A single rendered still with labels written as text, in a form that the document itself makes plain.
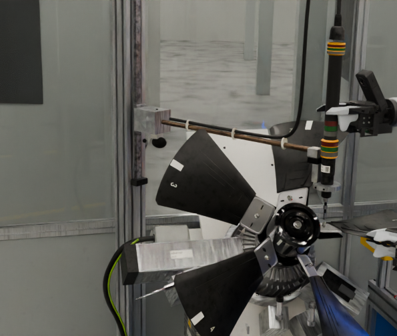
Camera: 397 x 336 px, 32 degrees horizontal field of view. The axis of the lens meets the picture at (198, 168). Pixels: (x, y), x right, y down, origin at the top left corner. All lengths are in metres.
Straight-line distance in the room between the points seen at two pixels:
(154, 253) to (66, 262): 0.70
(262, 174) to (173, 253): 0.44
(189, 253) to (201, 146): 0.28
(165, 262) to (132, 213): 0.50
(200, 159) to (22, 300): 0.99
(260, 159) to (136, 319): 0.72
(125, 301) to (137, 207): 0.33
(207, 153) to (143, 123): 0.40
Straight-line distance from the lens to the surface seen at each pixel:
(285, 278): 1.85
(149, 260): 1.79
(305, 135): 1.94
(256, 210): 1.78
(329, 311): 1.73
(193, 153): 1.77
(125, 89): 2.15
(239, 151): 2.11
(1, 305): 2.51
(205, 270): 1.64
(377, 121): 1.80
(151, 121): 2.10
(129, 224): 2.26
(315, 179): 1.79
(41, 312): 2.52
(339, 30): 1.72
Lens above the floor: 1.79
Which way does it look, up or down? 15 degrees down
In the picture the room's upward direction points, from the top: 1 degrees clockwise
